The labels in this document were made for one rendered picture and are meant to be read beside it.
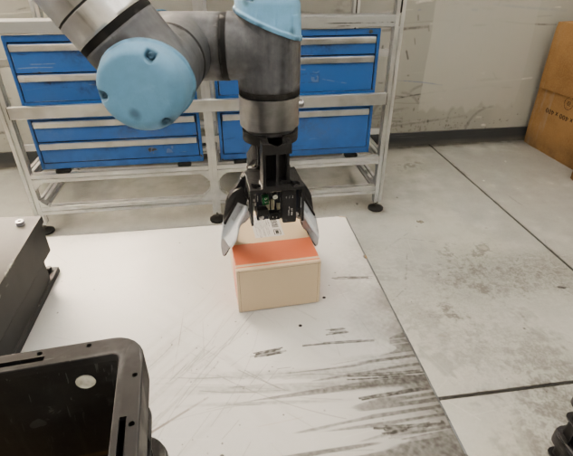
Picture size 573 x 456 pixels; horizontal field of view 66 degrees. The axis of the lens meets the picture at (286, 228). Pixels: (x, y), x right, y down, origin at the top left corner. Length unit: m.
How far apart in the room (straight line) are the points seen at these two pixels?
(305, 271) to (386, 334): 0.14
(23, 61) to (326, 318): 1.76
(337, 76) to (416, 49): 1.12
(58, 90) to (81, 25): 1.71
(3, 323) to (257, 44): 0.45
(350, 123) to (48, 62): 1.30
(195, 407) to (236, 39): 0.41
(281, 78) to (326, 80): 1.54
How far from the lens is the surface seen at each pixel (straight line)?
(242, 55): 0.52
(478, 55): 3.31
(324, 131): 2.13
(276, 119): 0.54
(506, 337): 1.77
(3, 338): 0.65
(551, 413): 1.60
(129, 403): 0.28
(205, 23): 0.53
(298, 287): 0.64
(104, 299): 0.72
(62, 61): 2.09
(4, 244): 0.72
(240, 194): 0.62
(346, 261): 0.76
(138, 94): 0.40
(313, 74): 2.05
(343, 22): 2.02
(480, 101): 3.42
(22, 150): 2.25
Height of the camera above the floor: 1.14
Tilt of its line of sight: 32 degrees down
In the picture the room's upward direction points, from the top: straight up
